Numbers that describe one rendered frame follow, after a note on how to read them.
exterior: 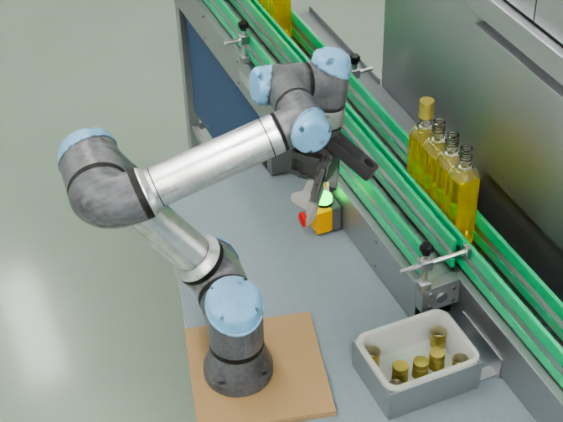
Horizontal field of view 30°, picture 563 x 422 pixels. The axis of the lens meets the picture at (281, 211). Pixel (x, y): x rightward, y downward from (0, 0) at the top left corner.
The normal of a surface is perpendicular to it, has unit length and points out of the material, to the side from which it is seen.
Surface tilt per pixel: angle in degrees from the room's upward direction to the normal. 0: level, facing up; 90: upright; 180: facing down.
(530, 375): 90
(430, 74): 90
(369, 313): 0
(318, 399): 2
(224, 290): 10
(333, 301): 0
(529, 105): 90
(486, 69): 90
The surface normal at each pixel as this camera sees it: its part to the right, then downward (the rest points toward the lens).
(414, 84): -0.92, 0.26
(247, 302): 0.03, -0.66
